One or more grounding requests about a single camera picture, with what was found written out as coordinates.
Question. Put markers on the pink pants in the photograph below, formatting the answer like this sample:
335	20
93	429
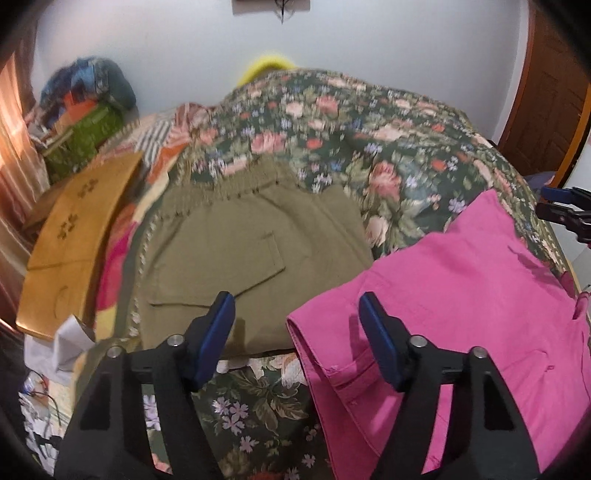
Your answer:
476	284

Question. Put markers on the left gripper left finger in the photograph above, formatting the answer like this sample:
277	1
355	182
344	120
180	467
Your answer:
107	438

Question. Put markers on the olive green folded pants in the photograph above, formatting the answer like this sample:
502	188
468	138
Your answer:
259	235

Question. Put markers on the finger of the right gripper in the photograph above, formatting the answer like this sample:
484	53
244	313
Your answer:
570	196
577	222

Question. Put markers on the brown wooden door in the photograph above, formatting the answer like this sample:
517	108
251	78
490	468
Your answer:
550	117

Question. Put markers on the green storage box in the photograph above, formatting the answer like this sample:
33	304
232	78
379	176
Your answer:
72	150

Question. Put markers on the floral bedspread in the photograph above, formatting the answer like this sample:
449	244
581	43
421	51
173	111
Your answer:
411	163

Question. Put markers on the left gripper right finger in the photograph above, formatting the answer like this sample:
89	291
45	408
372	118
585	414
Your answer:
457	419

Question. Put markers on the pile of blue clothes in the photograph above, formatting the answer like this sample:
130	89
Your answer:
95	78

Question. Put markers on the pink striped curtain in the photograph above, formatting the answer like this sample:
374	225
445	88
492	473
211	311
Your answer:
23	173

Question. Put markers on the striped patchwork blanket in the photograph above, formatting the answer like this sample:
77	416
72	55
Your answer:
158	137

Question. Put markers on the yellow curved bed rail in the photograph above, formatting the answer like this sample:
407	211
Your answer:
265	64

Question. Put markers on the wooden lap desk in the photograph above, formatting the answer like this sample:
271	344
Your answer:
63	270

